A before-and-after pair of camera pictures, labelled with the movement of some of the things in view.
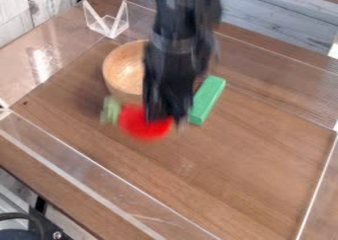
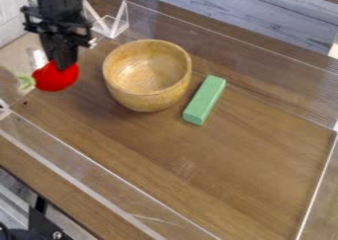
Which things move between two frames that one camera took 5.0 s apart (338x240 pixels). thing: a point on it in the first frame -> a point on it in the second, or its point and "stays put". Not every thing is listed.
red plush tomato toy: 138,127 -> 52,79
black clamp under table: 43,228 stays put
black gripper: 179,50 -> 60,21
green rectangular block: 205,99 stays put
